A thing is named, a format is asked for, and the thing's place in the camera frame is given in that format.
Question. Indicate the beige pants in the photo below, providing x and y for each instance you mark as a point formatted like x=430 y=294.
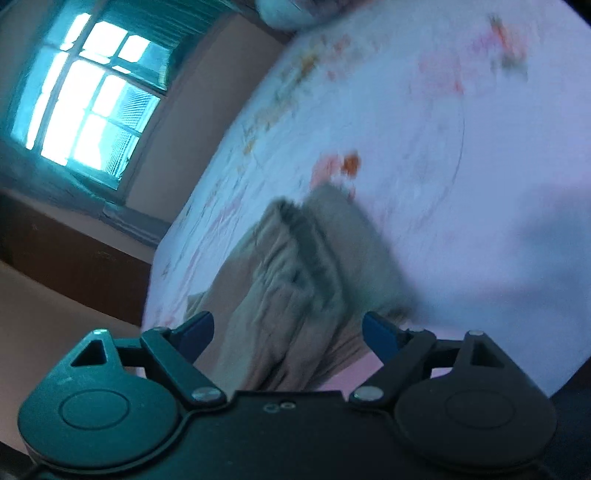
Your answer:
x=286 y=295

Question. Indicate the floral white bed sheet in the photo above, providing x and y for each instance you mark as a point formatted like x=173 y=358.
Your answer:
x=461 y=161

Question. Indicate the grey curtain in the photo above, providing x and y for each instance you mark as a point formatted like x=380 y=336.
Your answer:
x=161 y=32
x=69 y=198

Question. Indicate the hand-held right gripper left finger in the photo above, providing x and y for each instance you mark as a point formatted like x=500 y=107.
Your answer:
x=199 y=330

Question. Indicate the window with white frame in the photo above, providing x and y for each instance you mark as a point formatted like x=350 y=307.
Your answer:
x=87 y=106

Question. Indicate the brown wooden cabinet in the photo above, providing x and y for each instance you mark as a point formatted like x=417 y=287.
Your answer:
x=69 y=272

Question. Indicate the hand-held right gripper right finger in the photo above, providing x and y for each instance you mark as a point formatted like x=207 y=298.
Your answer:
x=379 y=334

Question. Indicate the pale pillow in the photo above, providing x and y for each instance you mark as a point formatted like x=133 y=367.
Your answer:
x=295 y=11

